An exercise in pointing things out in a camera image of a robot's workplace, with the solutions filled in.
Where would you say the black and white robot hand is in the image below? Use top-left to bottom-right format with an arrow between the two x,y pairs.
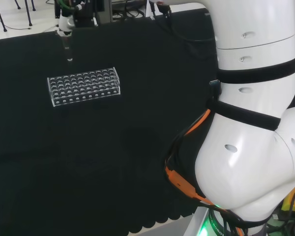
54,0 -> 99,37

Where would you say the clear glass test tube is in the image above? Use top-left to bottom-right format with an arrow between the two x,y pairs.
61,34 -> 74,62

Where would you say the clear plastic test tube rack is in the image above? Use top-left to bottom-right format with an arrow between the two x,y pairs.
47,66 -> 121,108

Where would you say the black tripod leg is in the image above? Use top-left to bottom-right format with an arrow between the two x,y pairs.
24,0 -> 33,27
0,0 -> 8,33

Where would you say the black bench cloth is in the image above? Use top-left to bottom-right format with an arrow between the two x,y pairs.
0,6 -> 295,236

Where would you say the yellow stop button box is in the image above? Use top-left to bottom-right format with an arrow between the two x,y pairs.
281,183 -> 295,220

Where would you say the green cable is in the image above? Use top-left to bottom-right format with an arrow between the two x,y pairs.
55,0 -> 77,12

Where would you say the black cable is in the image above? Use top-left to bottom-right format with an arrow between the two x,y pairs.
151,4 -> 216,42

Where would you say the black arm strap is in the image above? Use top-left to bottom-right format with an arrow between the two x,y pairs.
215,54 -> 295,85
206,99 -> 281,131

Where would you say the orange cable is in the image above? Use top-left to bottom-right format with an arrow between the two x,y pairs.
164,108 -> 249,236

